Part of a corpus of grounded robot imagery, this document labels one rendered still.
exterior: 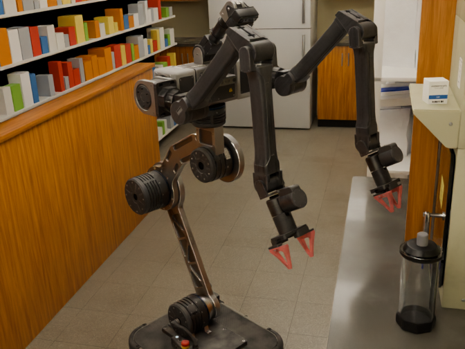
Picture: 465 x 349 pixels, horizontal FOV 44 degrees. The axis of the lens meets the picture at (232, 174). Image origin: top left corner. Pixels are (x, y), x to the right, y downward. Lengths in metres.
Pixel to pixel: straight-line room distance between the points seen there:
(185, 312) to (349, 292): 1.08
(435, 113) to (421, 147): 0.43
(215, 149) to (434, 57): 0.86
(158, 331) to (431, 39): 1.80
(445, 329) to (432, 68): 0.77
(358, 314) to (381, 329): 0.09
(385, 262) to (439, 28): 0.75
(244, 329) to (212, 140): 1.02
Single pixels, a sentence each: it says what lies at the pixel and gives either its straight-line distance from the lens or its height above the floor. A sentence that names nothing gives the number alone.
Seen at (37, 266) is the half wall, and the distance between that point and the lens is 3.33.
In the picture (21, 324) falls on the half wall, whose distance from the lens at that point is 3.29.
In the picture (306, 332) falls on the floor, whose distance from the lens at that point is 3.22.
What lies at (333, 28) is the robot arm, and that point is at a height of 1.65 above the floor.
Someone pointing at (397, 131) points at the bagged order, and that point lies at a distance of 2.98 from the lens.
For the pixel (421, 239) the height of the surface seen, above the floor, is 1.20.
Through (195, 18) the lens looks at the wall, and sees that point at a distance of 7.43.
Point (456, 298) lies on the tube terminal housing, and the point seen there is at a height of 0.97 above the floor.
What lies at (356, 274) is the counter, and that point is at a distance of 1.88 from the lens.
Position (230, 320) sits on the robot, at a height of 0.24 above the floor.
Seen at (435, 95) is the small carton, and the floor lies 1.53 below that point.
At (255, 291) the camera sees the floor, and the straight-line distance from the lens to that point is 3.54.
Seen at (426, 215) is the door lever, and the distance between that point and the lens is 1.68.
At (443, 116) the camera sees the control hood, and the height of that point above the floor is 1.49.
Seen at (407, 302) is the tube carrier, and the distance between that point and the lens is 1.61.
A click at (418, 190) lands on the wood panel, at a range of 2.00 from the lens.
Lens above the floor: 1.89
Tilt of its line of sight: 21 degrees down
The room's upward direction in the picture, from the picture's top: 2 degrees counter-clockwise
